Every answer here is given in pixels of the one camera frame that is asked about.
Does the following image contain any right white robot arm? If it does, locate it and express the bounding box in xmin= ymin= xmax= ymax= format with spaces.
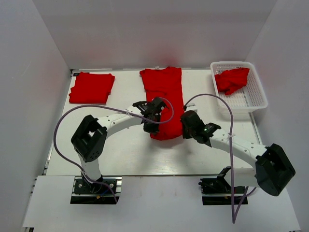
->
xmin=180 ymin=110 xmax=296 ymax=196

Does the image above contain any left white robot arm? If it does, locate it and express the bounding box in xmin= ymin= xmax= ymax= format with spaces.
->
xmin=71 ymin=97 xmax=167 ymax=193

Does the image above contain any folded red t shirt stack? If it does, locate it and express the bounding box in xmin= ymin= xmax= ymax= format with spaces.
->
xmin=69 ymin=72 xmax=115 ymax=104

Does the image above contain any red t shirt in basket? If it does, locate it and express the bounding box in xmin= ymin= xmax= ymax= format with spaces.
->
xmin=214 ymin=68 xmax=250 ymax=95

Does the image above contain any white plastic basket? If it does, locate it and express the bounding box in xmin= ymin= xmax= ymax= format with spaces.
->
xmin=210 ymin=61 xmax=268 ymax=117

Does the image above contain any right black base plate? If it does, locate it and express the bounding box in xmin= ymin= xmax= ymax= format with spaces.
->
xmin=196 ymin=177 xmax=249 ymax=206

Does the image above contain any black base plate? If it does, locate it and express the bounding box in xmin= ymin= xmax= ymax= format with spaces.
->
xmin=196 ymin=177 xmax=249 ymax=206
xmin=70 ymin=176 xmax=122 ymax=205

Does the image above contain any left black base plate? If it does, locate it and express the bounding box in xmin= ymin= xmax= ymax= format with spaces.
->
xmin=70 ymin=176 xmax=122 ymax=205

